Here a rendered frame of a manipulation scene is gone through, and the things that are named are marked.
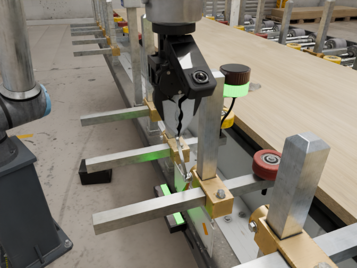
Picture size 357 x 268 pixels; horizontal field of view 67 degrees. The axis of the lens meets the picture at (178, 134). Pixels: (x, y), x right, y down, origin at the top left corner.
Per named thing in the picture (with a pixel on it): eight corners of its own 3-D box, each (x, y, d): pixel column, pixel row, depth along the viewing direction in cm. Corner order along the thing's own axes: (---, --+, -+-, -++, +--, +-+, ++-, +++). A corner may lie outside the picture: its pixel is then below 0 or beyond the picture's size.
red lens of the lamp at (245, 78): (227, 86, 50) (228, 74, 49) (213, 76, 55) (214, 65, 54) (255, 82, 52) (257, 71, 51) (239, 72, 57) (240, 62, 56)
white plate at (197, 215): (209, 258, 64) (212, 229, 59) (173, 186, 85) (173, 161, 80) (211, 257, 64) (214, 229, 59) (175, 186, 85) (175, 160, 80)
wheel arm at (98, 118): (82, 128, 96) (79, 118, 93) (82, 124, 98) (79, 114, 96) (196, 110, 108) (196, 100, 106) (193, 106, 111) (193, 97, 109)
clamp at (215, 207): (211, 219, 59) (213, 203, 56) (188, 181, 70) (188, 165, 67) (234, 213, 60) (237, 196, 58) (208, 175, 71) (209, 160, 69)
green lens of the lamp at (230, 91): (226, 98, 52) (227, 88, 51) (212, 87, 57) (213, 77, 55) (253, 94, 53) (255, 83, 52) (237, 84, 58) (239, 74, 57)
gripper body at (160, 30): (184, 80, 55) (184, 16, 49) (201, 96, 49) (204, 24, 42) (147, 84, 53) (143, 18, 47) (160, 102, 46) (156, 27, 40)
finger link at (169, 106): (169, 126, 58) (168, 85, 53) (178, 140, 53) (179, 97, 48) (155, 128, 57) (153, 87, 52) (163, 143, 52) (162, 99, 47)
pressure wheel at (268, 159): (259, 208, 65) (267, 170, 59) (241, 186, 71) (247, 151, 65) (287, 200, 67) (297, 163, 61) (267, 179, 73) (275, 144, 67)
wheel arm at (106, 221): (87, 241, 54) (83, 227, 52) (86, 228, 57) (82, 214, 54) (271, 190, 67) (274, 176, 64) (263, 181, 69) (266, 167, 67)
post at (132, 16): (135, 109, 132) (126, 7, 108) (133, 105, 136) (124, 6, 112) (144, 108, 133) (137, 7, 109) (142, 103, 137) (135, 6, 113)
